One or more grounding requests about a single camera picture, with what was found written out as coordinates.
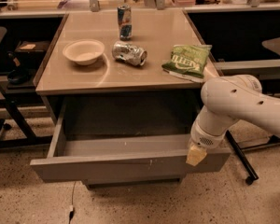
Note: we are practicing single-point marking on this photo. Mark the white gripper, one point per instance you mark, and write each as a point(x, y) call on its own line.
point(204, 138)

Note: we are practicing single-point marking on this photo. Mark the grey top drawer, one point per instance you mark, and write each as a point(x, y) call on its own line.
point(105, 145)

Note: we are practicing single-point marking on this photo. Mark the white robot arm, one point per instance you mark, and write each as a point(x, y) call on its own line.
point(225, 101)

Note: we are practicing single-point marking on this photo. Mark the grey drawer cabinet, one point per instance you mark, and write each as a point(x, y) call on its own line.
point(107, 81)

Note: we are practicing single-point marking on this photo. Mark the green chip bag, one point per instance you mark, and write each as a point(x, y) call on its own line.
point(188, 62)

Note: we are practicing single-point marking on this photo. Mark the crushed silver can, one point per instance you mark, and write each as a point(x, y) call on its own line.
point(129, 53)

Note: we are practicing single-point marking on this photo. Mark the white paper bowl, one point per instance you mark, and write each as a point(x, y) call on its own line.
point(84, 51)

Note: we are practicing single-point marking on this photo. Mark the upright blue soda can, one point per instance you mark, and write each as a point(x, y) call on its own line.
point(125, 22)

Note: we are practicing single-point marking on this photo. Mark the black round object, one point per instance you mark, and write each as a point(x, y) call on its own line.
point(18, 76)

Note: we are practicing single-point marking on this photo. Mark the dark box on shelf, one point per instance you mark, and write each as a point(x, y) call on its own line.
point(32, 49)

